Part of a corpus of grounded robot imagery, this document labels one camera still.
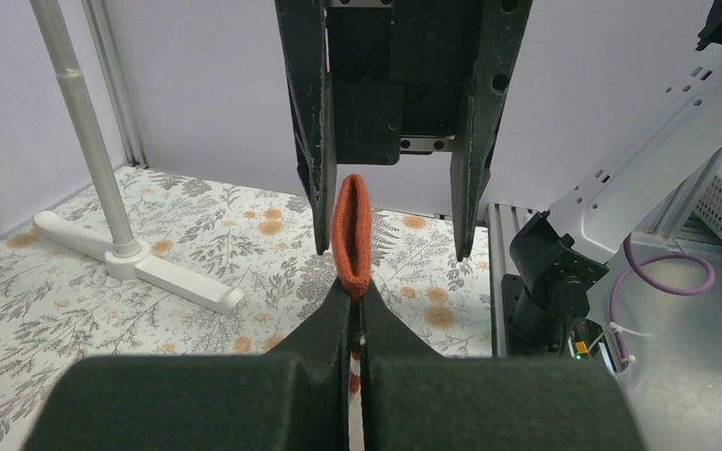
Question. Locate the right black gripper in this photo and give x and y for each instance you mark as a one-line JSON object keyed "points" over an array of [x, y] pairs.
{"points": [[398, 69]]}

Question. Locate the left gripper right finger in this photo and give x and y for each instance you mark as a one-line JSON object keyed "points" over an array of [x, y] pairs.
{"points": [[414, 398]]}

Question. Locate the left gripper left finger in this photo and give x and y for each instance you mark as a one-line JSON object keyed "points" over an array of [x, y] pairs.
{"points": [[293, 397]]}

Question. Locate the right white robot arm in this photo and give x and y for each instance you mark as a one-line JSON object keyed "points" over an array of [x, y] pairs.
{"points": [[561, 252]]}

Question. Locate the silver drying rack stand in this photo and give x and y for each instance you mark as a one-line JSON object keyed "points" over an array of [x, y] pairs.
{"points": [[124, 256]]}

